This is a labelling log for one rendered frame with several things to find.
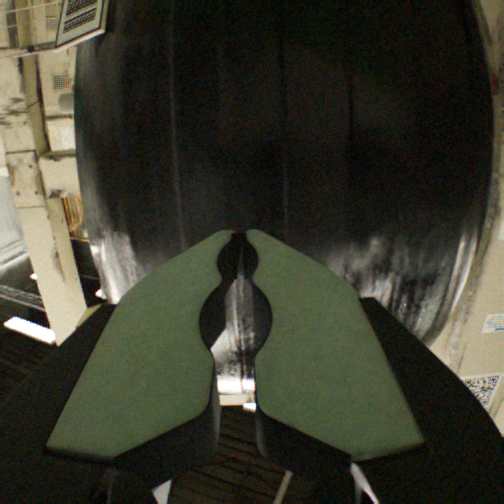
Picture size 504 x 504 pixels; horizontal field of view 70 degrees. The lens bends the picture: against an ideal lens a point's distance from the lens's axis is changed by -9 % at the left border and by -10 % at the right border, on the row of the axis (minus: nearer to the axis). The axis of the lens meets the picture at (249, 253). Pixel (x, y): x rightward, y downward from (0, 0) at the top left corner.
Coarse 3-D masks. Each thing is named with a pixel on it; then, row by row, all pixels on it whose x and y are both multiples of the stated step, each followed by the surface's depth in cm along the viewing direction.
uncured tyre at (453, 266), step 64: (128, 0) 20; (192, 0) 19; (256, 0) 19; (320, 0) 19; (384, 0) 19; (448, 0) 20; (128, 64) 20; (192, 64) 20; (256, 64) 19; (320, 64) 19; (384, 64) 19; (448, 64) 19; (128, 128) 20; (192, 128) 20; (256, 128) 20; (320, 128) 20; (384, 128) 20; (448, 128) 20; (128, 192) 21; (192, 192) 21; (256, 192) 21; (320, 192) 21; (384, 192) 21; (448, 192) 21; (128, 256) 23; (320, 256) 22; (384, 256) 22; (448, 256) 23; (448, 320) 28
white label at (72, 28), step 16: (64, 0) 22; (80, 0) 21; (96, 0) 21; (64, 16) 22; (80, 16) 21; (96, 16) 20; (64, 32) 21; (80, 32) 21; (96, 32) 20; (64, 48) 21
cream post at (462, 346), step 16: (480, 0) 37; (496, 0) 34; (496, 16) 35; (496, 32) 35; (496, 48) 36; (496, 208) 41; (496, 224) 42; (496, 240) 43; (496, 256) 44; (480, 272) 45; (496, 272) 45; (480, 288) 46; (496, 288) 46; (464, 304) 47; (480, 304) 47; (496, 304) 47; (464, 320) 48; (480, 320) 48; (448, 336) 51; (464, 336) 49; (480, 336) 49; (496, 336) 49; (448, 352) 51; (464, 352) 50; (480, 352) 50; (496, 352) 51; (464, 368) 52; (480, 368) 52; (496, 368) 52; (496, 400) 55
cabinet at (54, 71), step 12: (36, 0) 340; (48, 0) 354; (60, 0) 368; (36, 12) 344; (48, 12) 358; (36, 24) 348; (48, 24) 362; (36, 36) 352; (48, 36) 366; (48, 60) 373; (60, 60) 388; (48, 72) 377; (60, 72) 392; (48, 84) 380; (60, 84) 395; (48, 96) 384
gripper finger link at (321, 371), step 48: (288, 288) 9; (336, 288) 9; (288, 336) 8; (336, 336) 8; (288, 384) 7; (336, 384) 7; (384, 384) 7; (288, 432) 6; (336, 432) 6; (384, 432) 6
